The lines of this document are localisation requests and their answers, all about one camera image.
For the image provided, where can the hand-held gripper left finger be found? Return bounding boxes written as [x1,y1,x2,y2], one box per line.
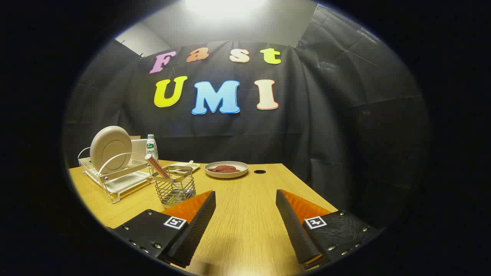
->
[105,191,216,269]

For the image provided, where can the white divided tray with beans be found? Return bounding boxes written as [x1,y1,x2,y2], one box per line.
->
[167,161,201,175]

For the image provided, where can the black backdrop cloth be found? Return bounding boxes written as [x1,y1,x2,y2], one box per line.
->
[63,4,430,230]

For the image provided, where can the spoon with red checked handle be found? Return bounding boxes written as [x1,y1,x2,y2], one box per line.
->
[145,154,183,194]

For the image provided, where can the white wire dish rack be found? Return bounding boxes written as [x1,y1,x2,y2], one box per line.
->
[78,147,156,204]

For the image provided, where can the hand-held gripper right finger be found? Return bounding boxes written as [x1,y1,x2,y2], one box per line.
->
[275,189,384,270]

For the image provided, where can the metal wire basket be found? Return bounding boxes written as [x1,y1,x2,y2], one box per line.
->
[152,166,197,208]

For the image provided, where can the white toaster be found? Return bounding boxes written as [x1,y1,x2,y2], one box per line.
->
[130,135,148,158]

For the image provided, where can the small beige dish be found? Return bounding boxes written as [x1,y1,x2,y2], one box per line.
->
[204,161,249,179]

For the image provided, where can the white bottle with green label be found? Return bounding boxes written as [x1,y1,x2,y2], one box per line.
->
[146,134,158,161]

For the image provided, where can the large beige plate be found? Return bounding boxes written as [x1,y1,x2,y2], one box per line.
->
[90,126,133,173]

